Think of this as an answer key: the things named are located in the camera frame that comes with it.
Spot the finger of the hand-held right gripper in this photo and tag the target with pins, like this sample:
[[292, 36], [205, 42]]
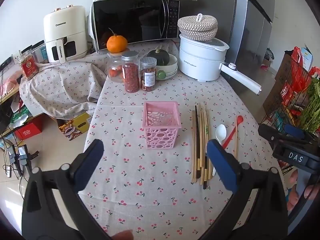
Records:
[[293, 130], [272, 132]]

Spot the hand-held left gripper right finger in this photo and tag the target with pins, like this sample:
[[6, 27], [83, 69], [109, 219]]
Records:
[[221, 165]]

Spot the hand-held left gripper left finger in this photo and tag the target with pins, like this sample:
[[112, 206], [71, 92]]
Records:
[[91, 160]]

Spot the black chopstick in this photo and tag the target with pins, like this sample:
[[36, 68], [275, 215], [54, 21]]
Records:
[[197, 135], [205, 172]]

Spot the red plastic spoon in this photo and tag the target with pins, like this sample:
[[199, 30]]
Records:
[[231, 136]]

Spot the white plastic spoon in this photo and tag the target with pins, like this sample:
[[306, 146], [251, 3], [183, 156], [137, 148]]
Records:
[[221, 133]]

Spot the wooden chopstick green print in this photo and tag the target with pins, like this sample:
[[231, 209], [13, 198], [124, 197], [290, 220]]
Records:
[[207, 130]]

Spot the pink perforated plastic basket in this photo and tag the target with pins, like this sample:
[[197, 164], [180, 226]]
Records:
[[162, 125]]

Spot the person's right hand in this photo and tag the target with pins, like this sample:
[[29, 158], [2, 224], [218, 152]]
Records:
[[293, 192]]

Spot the person's left hand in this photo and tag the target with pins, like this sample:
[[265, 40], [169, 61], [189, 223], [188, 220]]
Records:
[[123, 235]]

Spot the green leafy vegetables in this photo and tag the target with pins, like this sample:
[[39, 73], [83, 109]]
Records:
[[311, 105]]

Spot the yellow printed box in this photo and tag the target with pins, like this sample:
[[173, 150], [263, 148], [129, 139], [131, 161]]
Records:
[[73, 127]]

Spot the brown cardboard box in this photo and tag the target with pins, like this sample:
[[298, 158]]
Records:
[[278, 90]]

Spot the red snack packets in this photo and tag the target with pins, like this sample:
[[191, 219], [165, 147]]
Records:
[[298, 80]]

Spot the cherry print tablecloth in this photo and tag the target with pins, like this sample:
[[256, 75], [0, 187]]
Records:
[[150, 195]]

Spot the red gift box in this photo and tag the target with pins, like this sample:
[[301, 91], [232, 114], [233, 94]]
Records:
[[28, 131]]

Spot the clear jar wooden lid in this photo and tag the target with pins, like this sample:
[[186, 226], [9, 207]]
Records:
[[114, 70]]

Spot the jar of red goji berries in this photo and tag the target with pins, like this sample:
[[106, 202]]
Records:
[[130, 75]]

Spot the grey refrigerator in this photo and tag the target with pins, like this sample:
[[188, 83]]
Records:
[[250, 37]]

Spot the jar of dried fruit slices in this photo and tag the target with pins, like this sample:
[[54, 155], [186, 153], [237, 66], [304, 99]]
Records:
[[148, 76]]

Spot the white electric cooking pot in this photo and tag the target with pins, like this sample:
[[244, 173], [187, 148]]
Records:
[[200, 60]]

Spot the pink plastic bag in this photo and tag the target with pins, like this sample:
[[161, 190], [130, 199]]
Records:
[[11, 82]]

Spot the orange fruit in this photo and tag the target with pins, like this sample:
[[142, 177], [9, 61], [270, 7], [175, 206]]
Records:
[[117, 43]]

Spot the dark green squash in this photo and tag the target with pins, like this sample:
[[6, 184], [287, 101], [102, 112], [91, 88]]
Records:
[[158, 56]]

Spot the cream air fryer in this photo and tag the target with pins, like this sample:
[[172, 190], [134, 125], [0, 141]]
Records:
[[65, 27]]

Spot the black microwave oven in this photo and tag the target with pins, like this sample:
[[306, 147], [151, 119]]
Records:
[[130, 20]]

